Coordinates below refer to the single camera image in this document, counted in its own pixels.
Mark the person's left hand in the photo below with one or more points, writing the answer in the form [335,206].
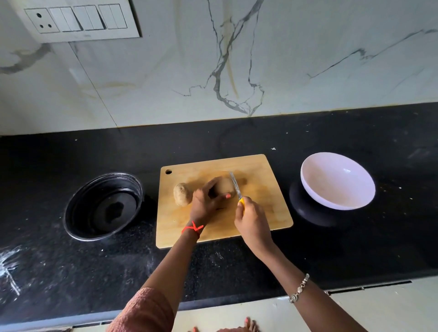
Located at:
[202,208]

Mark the person's right hand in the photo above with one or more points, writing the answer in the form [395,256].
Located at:
[253,224]

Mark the person's left thumb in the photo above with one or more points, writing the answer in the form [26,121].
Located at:
[221,200]

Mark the person's right fingers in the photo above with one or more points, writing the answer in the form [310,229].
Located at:
[243,212]

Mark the brown potato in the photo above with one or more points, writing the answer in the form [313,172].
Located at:
[226,186]
[182,195]

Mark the person's right forearm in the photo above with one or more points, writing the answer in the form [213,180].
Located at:
[308,290]

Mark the person's left forearm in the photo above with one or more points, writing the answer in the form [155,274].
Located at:
[174,266]

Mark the wooden cutting board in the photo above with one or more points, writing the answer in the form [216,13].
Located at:
[260,212]

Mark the red thread wristband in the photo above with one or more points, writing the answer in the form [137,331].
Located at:
[193,228]

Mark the white bowl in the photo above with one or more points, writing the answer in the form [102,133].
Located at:
[337,181]

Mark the person's right foot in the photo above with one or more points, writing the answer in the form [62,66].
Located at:
[241,326]

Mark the black bowl with steel rim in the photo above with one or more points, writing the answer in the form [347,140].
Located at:
[102,207]

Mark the pink sleeve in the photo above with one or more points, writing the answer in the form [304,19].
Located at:
[143,313]

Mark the white cabinet front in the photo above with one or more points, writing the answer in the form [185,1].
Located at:
[376,307]

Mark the white wall switch panel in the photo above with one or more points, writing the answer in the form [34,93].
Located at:
[82,20]

